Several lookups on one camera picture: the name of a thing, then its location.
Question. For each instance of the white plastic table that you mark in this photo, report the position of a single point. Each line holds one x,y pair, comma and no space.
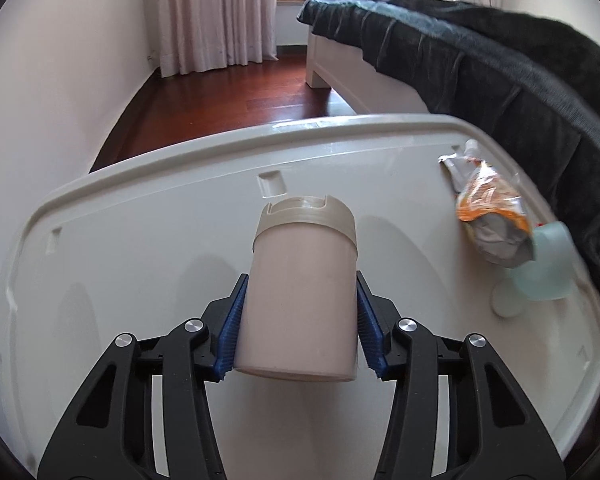
155,220

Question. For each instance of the light blue plastic cup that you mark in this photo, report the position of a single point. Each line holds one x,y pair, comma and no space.
550,270

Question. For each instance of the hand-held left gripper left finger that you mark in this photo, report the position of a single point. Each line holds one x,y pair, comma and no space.
230,330

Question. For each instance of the silver orange snack packet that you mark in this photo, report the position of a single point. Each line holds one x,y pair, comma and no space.
495,230

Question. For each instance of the white bed frame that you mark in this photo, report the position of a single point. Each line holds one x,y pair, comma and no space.
350,75

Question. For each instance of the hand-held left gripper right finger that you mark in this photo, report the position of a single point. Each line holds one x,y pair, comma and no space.
370,330

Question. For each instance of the beige cup with lid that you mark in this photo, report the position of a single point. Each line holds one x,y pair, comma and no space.
300,300

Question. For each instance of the white round cap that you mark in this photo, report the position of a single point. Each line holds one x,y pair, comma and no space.
506,300

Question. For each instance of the pink patterned curtain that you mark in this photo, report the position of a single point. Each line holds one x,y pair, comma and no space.
215,10

